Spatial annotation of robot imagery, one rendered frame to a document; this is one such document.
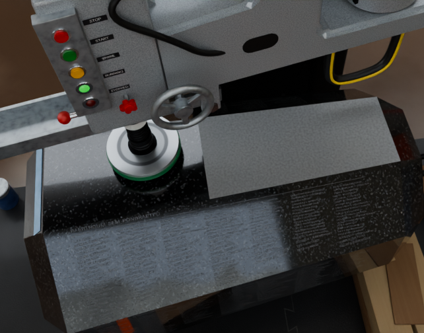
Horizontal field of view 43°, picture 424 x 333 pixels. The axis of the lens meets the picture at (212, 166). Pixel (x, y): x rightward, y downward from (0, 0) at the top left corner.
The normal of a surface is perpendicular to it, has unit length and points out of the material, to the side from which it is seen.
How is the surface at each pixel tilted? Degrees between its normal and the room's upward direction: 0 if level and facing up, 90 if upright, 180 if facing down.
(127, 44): 90
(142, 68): 90
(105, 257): 45
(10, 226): 0
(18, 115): 90
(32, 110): 90
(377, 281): 0
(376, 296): 0
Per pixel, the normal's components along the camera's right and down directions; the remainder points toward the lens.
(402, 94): -0.07, -0.50
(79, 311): 0.07, 0.24
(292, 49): 0.28, 0.82
